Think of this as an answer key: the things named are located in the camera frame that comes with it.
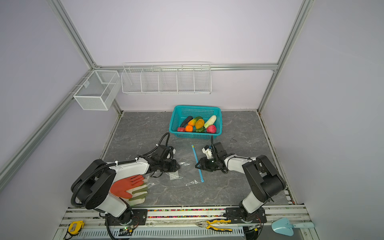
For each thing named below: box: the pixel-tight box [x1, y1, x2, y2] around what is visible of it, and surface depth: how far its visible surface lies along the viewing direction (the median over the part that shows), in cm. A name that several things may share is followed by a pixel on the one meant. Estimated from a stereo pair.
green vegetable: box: [194, 126, 207, 133], surface depth 107 cm
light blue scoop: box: [271, 217, 315, 237], surface depth 72 cm
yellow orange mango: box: [195, 119, 205, 129], surface depth 109 cm
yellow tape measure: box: [68, 220, 85, 235], surface depth 72 cm
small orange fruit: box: [185, 124, 193, 133], surface depth 107 cm
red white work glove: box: [110, 175, 148, 206], surface depth 82 cm
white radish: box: [204, 115, 217, 129], surface depth 111 cm
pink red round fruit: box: [206, 125, 217, 134], surface depth 104 cm
